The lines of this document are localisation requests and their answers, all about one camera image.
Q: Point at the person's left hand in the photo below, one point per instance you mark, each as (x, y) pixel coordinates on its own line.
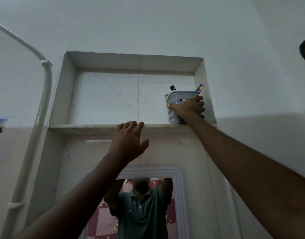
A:
(126, 144)

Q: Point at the person's right thumb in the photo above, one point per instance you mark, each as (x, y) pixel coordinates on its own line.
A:
(173, 105)

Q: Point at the white perforated plastic basket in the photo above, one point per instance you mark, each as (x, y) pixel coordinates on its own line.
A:
(175, 99)

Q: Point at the white wall pipe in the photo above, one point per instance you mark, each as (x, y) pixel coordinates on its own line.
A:
(40, 116)

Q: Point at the person's left thumb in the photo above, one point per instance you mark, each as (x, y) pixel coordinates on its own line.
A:
(143, 146)

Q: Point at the dark brush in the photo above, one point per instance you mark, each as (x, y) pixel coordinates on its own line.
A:
(173, 87)

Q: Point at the person's left forearm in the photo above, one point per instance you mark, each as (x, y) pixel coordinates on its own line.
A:
(72, 199)

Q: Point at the marble niche shelf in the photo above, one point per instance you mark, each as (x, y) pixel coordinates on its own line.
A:
(92, 128)

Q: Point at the person's left middle finger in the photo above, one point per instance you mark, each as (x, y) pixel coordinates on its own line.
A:
(133, 126)

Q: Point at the person's right forearm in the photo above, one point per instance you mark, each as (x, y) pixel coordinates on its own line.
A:
(247, 169)

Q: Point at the person's left little finger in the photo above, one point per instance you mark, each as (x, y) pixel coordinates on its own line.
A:
(120, 128)

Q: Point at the white framed mirror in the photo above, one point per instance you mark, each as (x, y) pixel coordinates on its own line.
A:
(178, 196)

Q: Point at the person's right hand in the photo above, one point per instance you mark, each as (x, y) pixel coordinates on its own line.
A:
(188, 108)

